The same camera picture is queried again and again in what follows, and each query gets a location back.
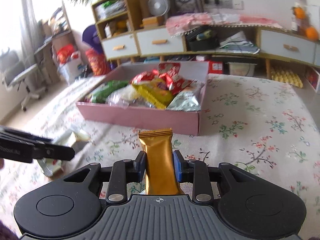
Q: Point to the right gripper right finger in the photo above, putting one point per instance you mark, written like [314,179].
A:
[194,172]

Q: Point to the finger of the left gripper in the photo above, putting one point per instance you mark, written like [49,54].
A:
[55,152]

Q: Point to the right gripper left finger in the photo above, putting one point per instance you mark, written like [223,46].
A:
[122,173]

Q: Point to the silver green snack packet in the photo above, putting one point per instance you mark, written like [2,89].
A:
[74,138]

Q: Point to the gold snack bar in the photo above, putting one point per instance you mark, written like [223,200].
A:
[160,173]

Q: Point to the green cartoon girl snack packet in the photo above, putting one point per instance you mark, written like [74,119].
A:
[101,93]

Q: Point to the white snack packet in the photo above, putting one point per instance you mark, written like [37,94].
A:
[126,97]

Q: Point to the person's left hand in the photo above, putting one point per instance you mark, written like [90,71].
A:
[1,163]

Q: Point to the pink cardboard box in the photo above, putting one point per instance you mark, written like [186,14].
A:
[138,112]

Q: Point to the white office chair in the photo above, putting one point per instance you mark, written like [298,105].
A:
[14,73]

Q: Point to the yellow snack packet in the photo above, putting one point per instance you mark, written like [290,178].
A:
[155,92]

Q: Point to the floral tablecloth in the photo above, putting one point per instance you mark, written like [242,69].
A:
[258,125]

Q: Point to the red festive gift bag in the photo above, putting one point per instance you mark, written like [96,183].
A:
[97,62]

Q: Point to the red snack packet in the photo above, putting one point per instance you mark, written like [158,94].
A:
[169,73]

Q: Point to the red box under cabinet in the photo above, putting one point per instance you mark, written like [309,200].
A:
[215,67]

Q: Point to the purple hat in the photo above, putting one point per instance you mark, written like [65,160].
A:
[90,37]

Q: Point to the yellow egg tray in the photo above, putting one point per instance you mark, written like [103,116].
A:
[286,76]

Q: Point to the pink cloth cover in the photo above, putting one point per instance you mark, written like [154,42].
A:
[183,24]

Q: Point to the wooden TV cabinet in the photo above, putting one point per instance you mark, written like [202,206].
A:
[125,33]

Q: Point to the white patterned box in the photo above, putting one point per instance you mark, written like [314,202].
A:
[312,75]

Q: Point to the white desk fan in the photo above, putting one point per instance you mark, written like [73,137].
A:
[158,7]

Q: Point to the lower orange fruit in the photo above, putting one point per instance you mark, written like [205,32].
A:
[311,33]

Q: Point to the orange fruit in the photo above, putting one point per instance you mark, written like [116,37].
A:
[311,33]
[299,13]

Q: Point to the upper orange fruit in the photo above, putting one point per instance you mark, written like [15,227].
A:
[299,13]

